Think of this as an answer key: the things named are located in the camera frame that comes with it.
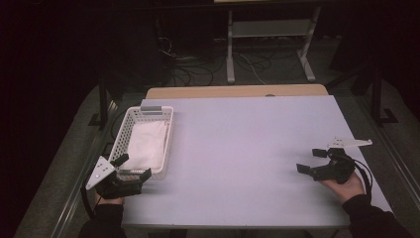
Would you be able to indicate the person's left hand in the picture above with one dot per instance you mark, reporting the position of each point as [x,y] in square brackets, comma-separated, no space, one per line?
[110,200]

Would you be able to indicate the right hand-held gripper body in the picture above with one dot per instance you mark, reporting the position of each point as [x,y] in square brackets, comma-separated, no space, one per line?
[336,168]

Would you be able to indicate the aluminium rail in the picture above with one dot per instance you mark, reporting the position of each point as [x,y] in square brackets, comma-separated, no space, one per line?
[82,165]
[401,165]

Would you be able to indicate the white perforated plastic basket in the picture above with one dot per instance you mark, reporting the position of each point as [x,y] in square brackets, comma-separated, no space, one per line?
[124,139]

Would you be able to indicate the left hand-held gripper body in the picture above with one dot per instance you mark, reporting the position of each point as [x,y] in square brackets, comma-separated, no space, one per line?
[102,173]

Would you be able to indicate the white towel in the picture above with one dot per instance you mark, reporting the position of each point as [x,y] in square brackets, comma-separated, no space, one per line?
[147,145]

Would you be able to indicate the wooden table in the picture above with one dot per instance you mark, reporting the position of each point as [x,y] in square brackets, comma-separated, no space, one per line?
[231,91]

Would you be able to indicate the person's right hand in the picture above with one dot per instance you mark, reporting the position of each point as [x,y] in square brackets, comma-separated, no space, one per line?
[348,190]

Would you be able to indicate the white metal desk frame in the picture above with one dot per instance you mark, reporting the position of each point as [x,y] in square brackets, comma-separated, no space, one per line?
[270,28]

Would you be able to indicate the black metal stand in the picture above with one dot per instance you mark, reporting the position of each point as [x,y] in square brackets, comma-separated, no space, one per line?
[104,99]
[376,95]

